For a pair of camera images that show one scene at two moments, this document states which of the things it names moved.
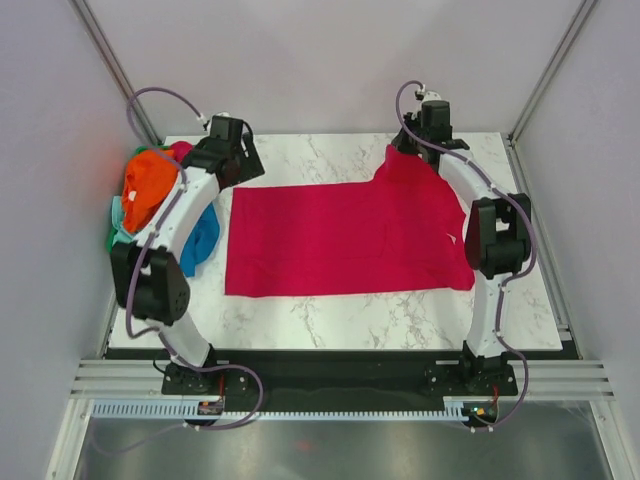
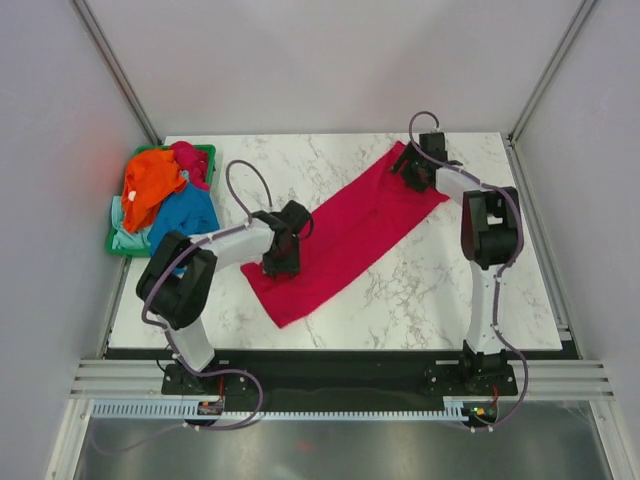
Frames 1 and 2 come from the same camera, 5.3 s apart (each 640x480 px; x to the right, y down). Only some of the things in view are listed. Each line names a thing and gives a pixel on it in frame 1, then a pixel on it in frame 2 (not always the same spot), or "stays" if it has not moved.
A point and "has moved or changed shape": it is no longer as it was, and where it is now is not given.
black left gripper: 251,166 -> 293,266
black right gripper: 400,144 -> 409,154
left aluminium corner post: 97,35 stays
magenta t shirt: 401,232 has moved or changed shape
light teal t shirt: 122,236 stays
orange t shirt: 150,174 stays
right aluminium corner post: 578,20 stays
